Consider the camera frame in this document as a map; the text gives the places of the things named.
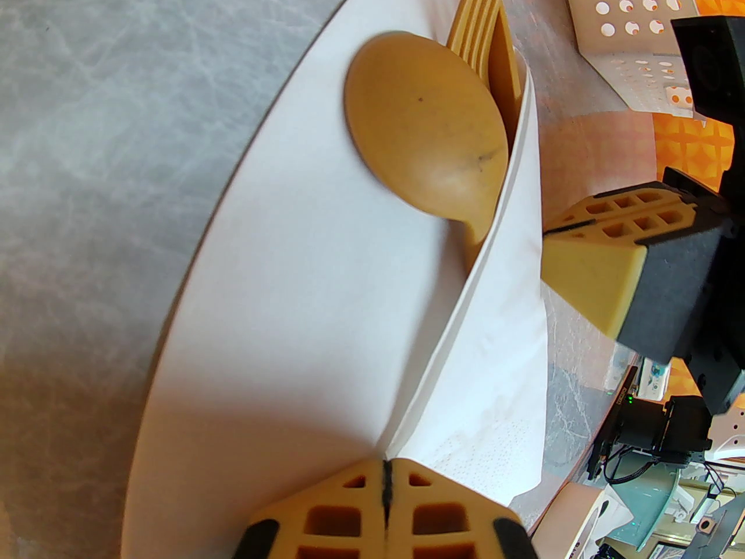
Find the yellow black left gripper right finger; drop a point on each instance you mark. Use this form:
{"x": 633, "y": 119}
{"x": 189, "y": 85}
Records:
{"x": 448, "y": 522}

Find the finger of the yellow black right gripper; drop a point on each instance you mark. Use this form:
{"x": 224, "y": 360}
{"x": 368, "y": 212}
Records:
{"x": 588, "y": 277}
{"x": 631, "y": 202}

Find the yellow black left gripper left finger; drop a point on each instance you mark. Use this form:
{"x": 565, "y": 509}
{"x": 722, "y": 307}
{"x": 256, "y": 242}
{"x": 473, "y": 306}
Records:
{"x": 326, "y": 522}

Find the wooden knife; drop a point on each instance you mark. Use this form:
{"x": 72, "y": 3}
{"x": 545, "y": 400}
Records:
{"x": 503, "y": 73}

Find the white paper napkin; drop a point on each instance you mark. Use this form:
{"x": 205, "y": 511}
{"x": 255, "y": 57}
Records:
{"x": 291, "y": 312}

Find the wooden spoon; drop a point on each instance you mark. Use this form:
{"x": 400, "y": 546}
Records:
{"x": 419, "y": 131}

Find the wooden fork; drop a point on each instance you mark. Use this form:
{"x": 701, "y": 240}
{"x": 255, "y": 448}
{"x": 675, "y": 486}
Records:
{"x": 468, "y": 27}

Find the white perforated plastic basket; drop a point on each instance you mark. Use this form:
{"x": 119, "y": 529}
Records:
{"x": 628, "y": 32}

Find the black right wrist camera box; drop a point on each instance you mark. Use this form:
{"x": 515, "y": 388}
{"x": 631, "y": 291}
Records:
{"x": 710, "y": 67}

